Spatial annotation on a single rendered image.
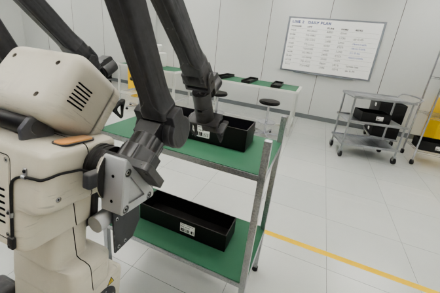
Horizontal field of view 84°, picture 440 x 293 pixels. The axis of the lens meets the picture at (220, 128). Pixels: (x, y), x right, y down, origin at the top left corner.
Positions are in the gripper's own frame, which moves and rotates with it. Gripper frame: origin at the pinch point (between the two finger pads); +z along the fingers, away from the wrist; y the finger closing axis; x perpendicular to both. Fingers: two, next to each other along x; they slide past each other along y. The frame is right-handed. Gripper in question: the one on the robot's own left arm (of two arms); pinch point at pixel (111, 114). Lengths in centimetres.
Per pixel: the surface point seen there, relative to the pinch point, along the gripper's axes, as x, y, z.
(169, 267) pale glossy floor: 20, -11, 115
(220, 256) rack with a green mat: 12, -47, 80
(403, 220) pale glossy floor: -107, -183, 177
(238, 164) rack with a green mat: -9, -51, 23
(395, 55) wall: -465, -210, 182
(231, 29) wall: -481, 126, 167
